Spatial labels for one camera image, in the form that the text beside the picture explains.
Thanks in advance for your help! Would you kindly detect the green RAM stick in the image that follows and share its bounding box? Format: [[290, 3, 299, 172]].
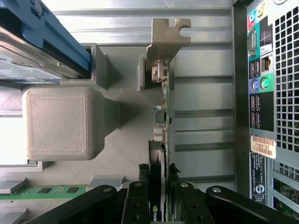
[[0, 183, 88, 202]]

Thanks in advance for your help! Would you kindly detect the grey printed parts rack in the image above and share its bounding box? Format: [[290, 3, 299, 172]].
[[0, 43, 175, 224]]

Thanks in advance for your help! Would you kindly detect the black open PC case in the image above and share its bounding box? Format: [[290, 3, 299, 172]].
[[230, 0, 299, 224]]

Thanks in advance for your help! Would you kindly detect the hard disk with blue bracket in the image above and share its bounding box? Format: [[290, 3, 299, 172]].
[[0, 0, 92, 83]]

